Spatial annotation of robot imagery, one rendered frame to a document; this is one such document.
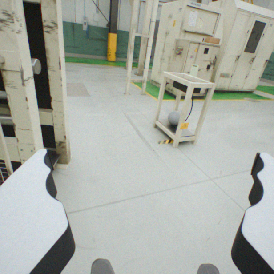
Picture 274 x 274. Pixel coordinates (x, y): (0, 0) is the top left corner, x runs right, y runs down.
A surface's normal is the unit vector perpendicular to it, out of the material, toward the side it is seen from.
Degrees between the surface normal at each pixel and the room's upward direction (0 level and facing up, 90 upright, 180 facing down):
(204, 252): 0
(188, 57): 90
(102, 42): 90
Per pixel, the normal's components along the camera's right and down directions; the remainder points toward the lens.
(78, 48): 0.39, 0.48
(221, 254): 0.13, -0.87
